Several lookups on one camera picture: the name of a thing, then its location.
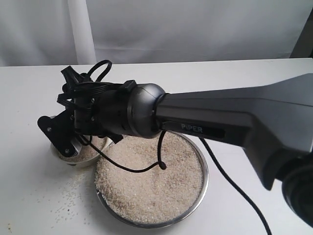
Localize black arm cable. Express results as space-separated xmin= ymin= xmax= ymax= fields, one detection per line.
xmin=56 ymin=60 xmax=272 ymax=235

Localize white vertical pole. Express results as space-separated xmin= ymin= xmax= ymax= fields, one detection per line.
xmin=67 ymin=0 xmax=97 ymax=65

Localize round steel rice tray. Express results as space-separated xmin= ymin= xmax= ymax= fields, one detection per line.
xmin=94 ymin=132 xmax=208 ymax=227

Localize rice heap in tray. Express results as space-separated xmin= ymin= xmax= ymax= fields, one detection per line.
xmin=94 ymin=133 xmax=202 ymax=224

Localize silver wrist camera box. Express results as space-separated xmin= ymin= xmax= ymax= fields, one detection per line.
xmin=70 ymin=137 xmax=82 ymax=157

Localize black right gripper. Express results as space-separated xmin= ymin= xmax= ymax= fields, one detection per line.
xmin=37 ymin=83 xmax=103 ymax=157

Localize cream ceramic bowl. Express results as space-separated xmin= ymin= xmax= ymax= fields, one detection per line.
xmin=50 ymin=137 xmax=112 ymax=168

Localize white backdrop curtain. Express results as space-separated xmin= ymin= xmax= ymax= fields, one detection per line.
xmin=0 ymin=0 xmax=313 ymax=66

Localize white rice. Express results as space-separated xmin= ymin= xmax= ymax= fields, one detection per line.
xmin=58 ymin=137 xmax=106 ymax=163

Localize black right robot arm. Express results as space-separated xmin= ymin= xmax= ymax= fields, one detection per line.
xmin=38 ymin=73 xmax=313 ymax=225

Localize spilled rice grains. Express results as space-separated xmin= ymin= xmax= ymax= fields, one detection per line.
xmin=32 ymin=167 xmax=95 ymax=226

